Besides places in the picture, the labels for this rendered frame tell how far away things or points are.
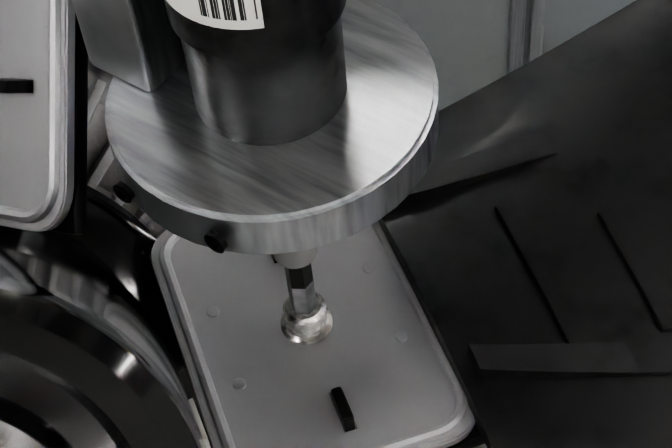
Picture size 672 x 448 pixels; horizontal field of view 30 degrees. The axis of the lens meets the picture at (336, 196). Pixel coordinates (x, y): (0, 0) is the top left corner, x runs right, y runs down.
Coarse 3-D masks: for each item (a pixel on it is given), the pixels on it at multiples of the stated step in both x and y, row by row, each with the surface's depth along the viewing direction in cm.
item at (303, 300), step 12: (300, 252) 30; (312, 252) 30; (288, 264) 30; (300, 264) 30; (288, 276) 31; (300, 276) 31; (312, 276) 31; (288, 288) 32; (300, 288) 31; (312, 288) 31; (300, 300) 32; (312, 300) 32; (300, 312) 32
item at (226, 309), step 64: (192, 256) 34; (256, 256) 34; (320, 256) 34; (384, 256) 34; (192, 320) 33; (256, 320) 33; (384, 320) 33; (192, 384) 32; (256, 384) 32; (320, 384) 32; (384, 384) 32; (448, 384) 32
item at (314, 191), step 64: (128, 0) 24; (128, 64) 26; (384, 64) 26; (128, 128) 26; (192, 128) 26; (384, 128) 25; (128, 192) 25; (192, 192) 24; (256, 192) 24; (320, 192) 24; (384, 192) 25
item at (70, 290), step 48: (96, 192) 36; (0, 240) 29; (48, 240) 32; (96, 240) 36; (144, 240) 36; (0, 288) 25; (48, 288) 26; (96, 288) 29; (144, 288) 36; (0, 336) 25; (48, 336) 25; (96, 336) 25; (144, 336) 28; (0, 384) 26; (48, 384) 26; (96, 384) 25; (144, 384) 26; (0, 432) 25; (48, 432) 26; (96, 432) 26; (144, 432) 26; (192, 432) 26
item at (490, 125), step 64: (640, 0) 39; (576, 64) 38; (640, 64) 38; (448, 128) 37; (512, 128) 37; (576, 128) 36; (640, 128) 36; (448, 192) 35; (512, 192) 35; (576, 192) 35; (640, 192) 35; (448, 256) 34; (512, 256) 34; (576, 256) 34; (640, 256) 33; (448, 320) 32; (512, 320) 32; (576, 320) 32; (640, 320) 32; (512, 384) 31; (576, 384) 31; (640, 384) 32
